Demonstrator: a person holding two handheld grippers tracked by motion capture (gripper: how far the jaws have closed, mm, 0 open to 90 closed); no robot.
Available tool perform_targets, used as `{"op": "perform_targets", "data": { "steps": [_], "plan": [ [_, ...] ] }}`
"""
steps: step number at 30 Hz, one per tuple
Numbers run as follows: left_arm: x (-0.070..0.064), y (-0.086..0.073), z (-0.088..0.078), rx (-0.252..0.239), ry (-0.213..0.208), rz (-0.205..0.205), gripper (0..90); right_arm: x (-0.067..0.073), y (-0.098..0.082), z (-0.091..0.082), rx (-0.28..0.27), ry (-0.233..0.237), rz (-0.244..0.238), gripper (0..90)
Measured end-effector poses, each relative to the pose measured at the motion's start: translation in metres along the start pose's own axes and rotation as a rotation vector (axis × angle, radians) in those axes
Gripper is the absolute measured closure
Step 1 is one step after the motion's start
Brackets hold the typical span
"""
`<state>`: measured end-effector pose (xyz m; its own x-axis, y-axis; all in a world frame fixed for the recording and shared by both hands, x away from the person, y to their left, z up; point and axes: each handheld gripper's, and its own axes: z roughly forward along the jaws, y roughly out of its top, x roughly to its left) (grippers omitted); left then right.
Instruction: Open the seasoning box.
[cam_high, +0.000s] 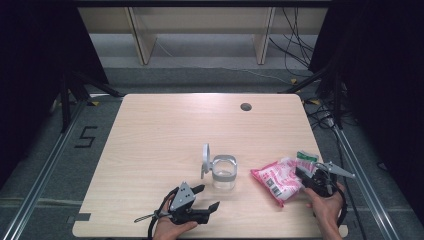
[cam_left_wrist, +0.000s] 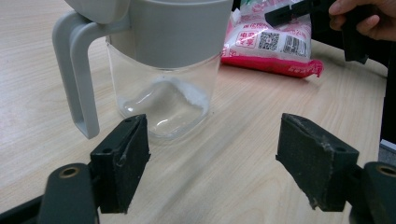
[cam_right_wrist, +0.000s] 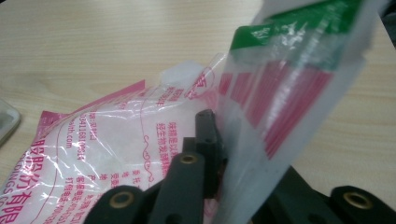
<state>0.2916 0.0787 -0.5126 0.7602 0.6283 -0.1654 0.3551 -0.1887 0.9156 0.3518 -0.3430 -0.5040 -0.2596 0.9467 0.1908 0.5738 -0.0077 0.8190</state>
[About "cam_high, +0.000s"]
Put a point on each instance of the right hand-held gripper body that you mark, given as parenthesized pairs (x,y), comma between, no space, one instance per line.
(325,181)

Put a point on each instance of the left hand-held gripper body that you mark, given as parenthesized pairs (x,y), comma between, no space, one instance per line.
(185,196)

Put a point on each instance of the pink plastic bag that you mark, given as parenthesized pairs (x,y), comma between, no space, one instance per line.
(278,178)

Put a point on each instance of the clear jar with white lid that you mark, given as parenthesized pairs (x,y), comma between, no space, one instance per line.
(225,173)

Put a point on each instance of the person's right hand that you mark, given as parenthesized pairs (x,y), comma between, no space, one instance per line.
(328,208)

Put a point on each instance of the person's left hand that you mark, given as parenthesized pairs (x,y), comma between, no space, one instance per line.
(166,231)

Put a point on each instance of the yellow tape piece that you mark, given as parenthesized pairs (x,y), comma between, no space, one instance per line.
(95,103)
(293,81)
(315,102)

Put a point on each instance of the black metal stand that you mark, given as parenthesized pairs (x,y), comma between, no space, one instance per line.
(66,100)
(337,100)

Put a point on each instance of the dark curtain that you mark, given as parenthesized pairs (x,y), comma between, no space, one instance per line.
(383,83)
(30,66)

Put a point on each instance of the light wooden shelf unit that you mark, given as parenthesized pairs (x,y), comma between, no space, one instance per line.
(200,20)

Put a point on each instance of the aluminium floor rail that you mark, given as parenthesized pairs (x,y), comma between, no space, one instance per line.
(40,183)
(363,160)

